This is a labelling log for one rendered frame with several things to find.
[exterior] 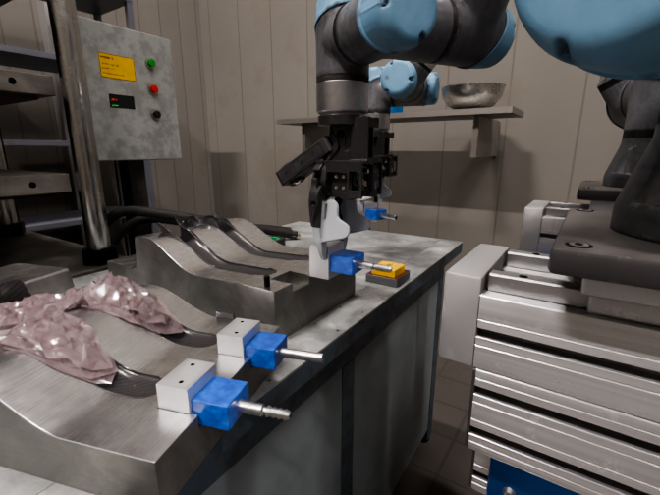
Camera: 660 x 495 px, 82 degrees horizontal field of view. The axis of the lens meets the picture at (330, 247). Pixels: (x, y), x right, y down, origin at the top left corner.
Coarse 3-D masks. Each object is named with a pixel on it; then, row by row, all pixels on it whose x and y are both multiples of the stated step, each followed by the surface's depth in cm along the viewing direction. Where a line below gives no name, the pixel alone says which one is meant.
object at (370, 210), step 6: (366, 204) 105; (372, 204) 107; (366, 210) 105; (372, 210) 103; (378, 210) 103; (384, 210) 104; (366, 216) 105; (372, 216) 103; (378, 216) 103; (384, 216) 102; (390, 216) 100; (396, 216) 100
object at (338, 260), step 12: (312, 252) 60; (336, 252) 60; (348, 252) 60; (360, 252) 60; (312, 264) 61; (324, 264) 59; (336, 264) 59; (348, 264) 58; (360, 264) 58; (372, 264) 57; (312, 276) 61; (324, 276) 60
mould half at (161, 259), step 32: (128, 256) 89; (160, 256) 74; (192, 256) 75; (224, 256) 78; (256, 256) 81; (192, 288) 70; (224, 288) 65; (256, 288) 61; (288, 288) 62; (320, 288) 70; (352, 288) 80; (288, 320) 63
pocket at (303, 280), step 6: (282, 276) 67; (288, 276) 69; (294, 276) 69; (300, 276) 68; (306, 276) 67; (288, 282) 69; (294, 282) 69; (300, 282) 68; (306, 282) 67; (294, 288) 68; (300, 288) 65
